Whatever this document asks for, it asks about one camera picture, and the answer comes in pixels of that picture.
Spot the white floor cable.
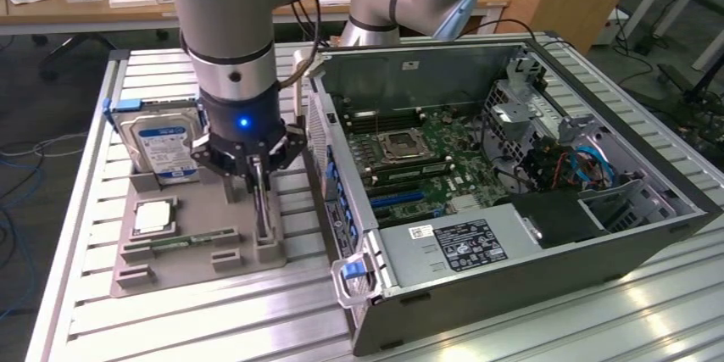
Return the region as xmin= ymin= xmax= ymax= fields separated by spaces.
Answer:
xmin=0 ymin=132 xmax=92 ymax=159

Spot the graphics card with metal bracket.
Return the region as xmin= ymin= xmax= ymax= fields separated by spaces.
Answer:
xmin=251 ymin=162 xmax=280 ymax=248

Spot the grey power supply with label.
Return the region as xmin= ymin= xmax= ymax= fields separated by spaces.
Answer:
xmin=377 ymin=203 xmax=559 ymax=291

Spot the installed RAM stick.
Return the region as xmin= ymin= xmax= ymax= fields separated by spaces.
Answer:
xmin=367 ymin=161 xmax=455 ymax=185

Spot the black chair base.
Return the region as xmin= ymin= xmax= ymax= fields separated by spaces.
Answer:
xmin=31 ymin=31 xmax=171 ymax=81

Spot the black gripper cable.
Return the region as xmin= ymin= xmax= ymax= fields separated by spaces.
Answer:
xmin=280 ymin=0 xmax=328 ymax=87

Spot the black equipment stand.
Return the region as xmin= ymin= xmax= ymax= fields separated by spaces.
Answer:
xmin=655 ymin=31 xmax=724 ymax=142

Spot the metal disk bay cage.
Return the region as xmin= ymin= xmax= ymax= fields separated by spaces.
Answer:
xmin=480 ymin=50 xmax=616 ymax=176

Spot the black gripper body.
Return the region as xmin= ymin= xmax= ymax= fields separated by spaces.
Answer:
xmin=197 ymin=84 xmax=288 ymax=176

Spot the metal CPU socket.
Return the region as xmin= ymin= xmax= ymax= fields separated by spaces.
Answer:
xmin=377 ymin=128 xmax=435 ymax=166

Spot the green motherboard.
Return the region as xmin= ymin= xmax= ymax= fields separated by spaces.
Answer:
xmin=332 ymin=98 xmax=531 ymax=230

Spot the silver CPU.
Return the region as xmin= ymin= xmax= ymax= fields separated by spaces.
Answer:
xmin=135 ymin=202 xmax=176 ymax=236

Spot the open black PC case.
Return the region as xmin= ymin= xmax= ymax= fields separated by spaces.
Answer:
xmin=291 ymin=37 xmax=724 ymax=357

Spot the blue expansion slot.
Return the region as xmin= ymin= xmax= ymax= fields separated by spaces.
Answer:
xmin=369 ymin=191 xmax=427 ymax=209

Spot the red wire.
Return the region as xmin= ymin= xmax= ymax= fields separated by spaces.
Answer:
xmin=552 ymin=150 xmax=573 ymax=190

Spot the grey parts rack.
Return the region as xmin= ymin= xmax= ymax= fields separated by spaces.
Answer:
xmin=111 ymin=166 xmax=289 ymax=300

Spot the blue wire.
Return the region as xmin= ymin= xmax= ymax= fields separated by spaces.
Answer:
xmin=568 ymin=145 xmax=619 ymax=192

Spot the white desk frame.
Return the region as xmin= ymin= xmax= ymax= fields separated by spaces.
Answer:
xmin=619 ymin=0 xmax=724 ymax=71

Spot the hard disk with blue bracket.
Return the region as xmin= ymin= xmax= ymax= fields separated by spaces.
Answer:
xmin=103 ymin=93 xmax=215 ymax=188

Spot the silver chipset heatsink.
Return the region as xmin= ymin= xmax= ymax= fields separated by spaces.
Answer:
xmin=451 ymin=195 xmax=483 ymax=214

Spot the black power cable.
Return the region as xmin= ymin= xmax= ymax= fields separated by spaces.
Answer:
xmin=460 ymin=17 xmax=573 ymax=48

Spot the green RAM stick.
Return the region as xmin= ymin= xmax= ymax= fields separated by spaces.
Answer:
xmin=147 ymin=229 xmax=237 ymax=253

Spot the blue floor cable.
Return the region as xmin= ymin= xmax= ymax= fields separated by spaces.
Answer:
xmin=0 ymin=153 xmax=47 ymax=320

